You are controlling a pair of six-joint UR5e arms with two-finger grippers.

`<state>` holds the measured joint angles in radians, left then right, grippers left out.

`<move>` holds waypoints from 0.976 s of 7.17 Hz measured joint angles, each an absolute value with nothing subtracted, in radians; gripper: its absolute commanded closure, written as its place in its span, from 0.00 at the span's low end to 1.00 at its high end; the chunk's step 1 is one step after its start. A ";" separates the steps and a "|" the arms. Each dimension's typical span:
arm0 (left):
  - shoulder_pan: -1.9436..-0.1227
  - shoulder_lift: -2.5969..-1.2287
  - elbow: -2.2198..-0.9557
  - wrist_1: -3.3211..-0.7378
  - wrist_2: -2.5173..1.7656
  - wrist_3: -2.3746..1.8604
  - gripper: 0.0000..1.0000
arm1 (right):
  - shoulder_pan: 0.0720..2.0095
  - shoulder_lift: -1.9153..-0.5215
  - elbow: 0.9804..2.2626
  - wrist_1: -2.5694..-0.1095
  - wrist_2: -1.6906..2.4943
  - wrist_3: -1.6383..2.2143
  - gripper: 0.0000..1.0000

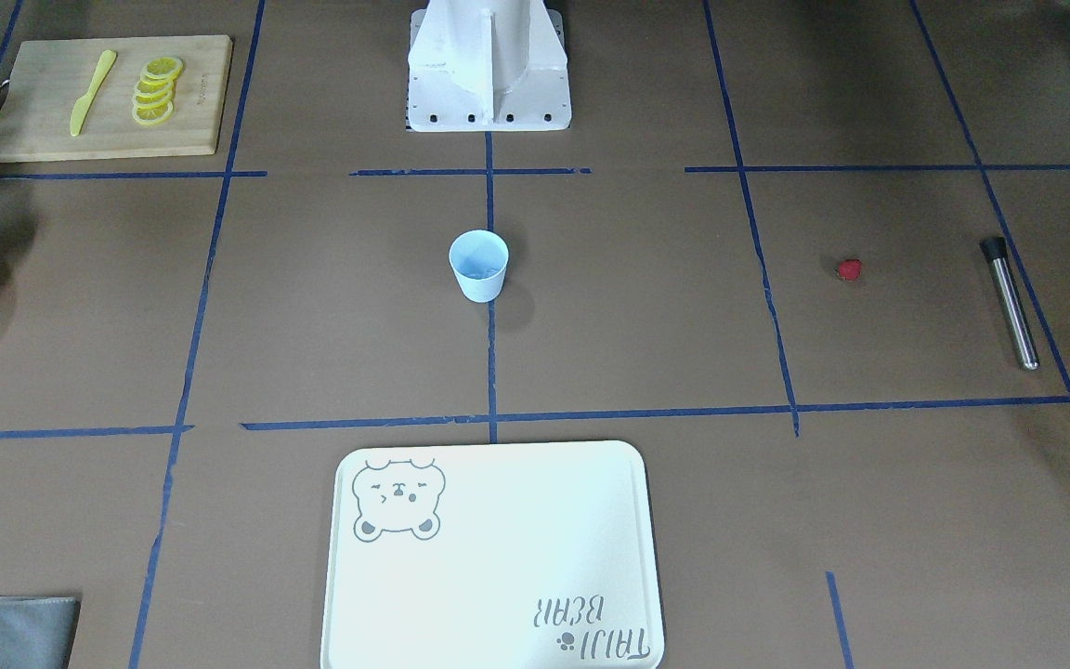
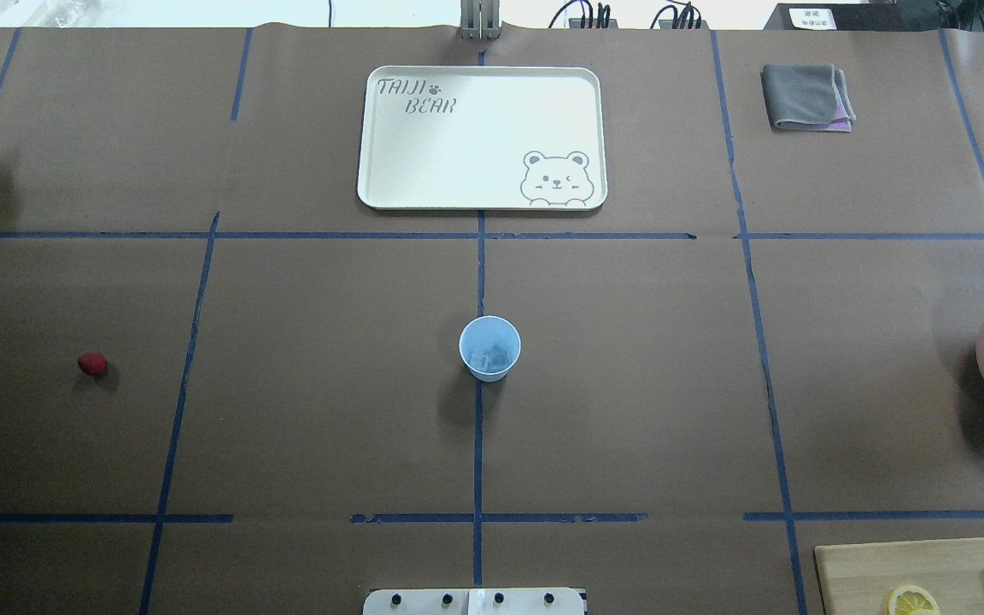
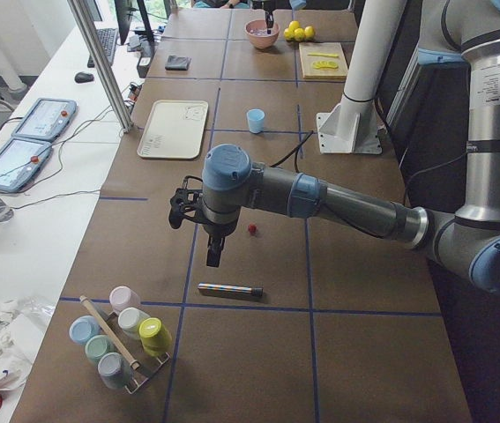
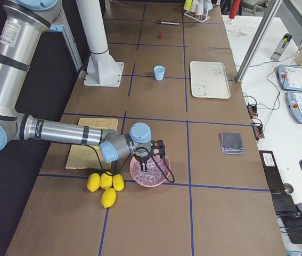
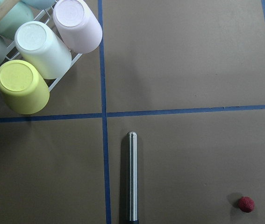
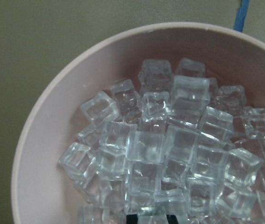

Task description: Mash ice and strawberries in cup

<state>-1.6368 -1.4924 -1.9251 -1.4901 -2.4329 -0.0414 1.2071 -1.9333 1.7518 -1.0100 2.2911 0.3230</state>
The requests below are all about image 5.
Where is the steel muddler black tip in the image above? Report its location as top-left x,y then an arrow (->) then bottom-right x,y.
119,131 -> 139,224

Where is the red strawberry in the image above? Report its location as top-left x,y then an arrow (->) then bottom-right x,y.
237,196 -> 255,213

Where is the pink upturned cup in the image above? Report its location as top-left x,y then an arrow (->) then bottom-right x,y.
53,0 -> 102,54

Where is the yellow-green upturned cup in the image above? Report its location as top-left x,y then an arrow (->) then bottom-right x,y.
0,60 -> 50,115

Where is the white upturned cup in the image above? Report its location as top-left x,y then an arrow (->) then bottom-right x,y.
14,21 -> 72,79

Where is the blue upturned cup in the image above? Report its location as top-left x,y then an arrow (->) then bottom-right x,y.
21,0 -> 56,10

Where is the mint green upturned cup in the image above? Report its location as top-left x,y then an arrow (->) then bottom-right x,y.
0,0 -> 34,40

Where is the white wire cup rack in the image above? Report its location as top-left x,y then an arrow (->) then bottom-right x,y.
0,0 -> 83,91

